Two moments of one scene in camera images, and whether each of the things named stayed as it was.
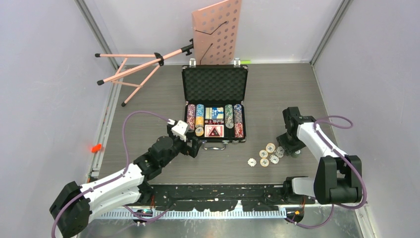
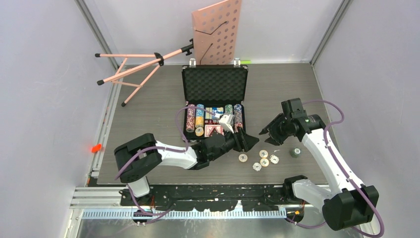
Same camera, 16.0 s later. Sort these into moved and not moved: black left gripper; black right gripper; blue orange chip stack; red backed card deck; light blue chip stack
Moved: black right gripper; black left gripper
Not moved: light blue chip stack; red backed card deck; blue orange chip stack
